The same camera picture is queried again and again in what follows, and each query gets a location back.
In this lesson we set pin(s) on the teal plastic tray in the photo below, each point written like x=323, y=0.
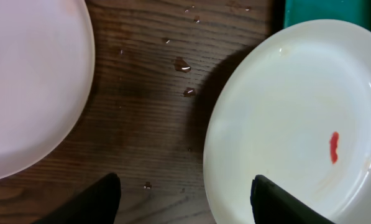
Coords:
x=328, y=11

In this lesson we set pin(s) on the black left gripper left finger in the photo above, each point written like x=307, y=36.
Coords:
x=99, y=203

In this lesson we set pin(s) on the white plate with blue rim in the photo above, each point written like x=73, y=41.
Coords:
x=246, y=133

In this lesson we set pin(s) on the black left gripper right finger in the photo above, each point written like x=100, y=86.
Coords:
x=271, y=204

